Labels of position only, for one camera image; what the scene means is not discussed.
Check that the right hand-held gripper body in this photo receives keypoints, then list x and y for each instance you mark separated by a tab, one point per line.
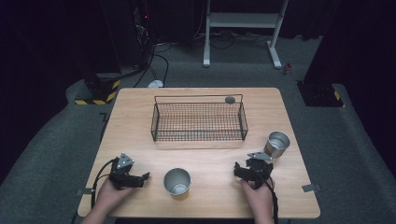
260	169

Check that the small red bottle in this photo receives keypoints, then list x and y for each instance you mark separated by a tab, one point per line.
287	69

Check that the dark equipment rack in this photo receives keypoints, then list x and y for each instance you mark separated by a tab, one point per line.
141	34

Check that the white power adapter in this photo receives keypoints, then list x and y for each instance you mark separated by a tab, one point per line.
155	84

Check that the person's right hand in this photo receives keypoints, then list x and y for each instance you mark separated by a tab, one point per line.
258	199

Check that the grey round table cap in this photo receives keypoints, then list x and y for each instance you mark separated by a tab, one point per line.
230	100

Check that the grey tape strip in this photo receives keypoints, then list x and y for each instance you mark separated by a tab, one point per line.
85	191
311	188

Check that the steel cup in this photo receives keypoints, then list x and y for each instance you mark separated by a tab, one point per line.
276	144
177	182

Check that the white metal stand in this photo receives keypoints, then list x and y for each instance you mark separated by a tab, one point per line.
243	20

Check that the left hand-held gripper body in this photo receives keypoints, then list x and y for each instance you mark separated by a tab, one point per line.
122	174

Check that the person's left hand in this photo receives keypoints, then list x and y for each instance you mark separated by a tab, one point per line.
113	197

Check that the black yellow striped base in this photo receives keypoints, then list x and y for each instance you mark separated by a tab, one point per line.
320	95
102	90

